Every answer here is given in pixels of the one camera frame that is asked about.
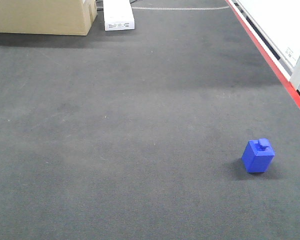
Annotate blue block part with knob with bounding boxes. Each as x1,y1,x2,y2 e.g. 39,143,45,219
241,138,276,173

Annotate white long carton box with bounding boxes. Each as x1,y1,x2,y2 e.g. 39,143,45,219
103,0,135,32

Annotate brown cardboard box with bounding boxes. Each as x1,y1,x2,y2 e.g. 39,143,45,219
0,0,97,36

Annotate white conveyor side frame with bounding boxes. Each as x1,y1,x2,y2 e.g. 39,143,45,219
227,0,300,108

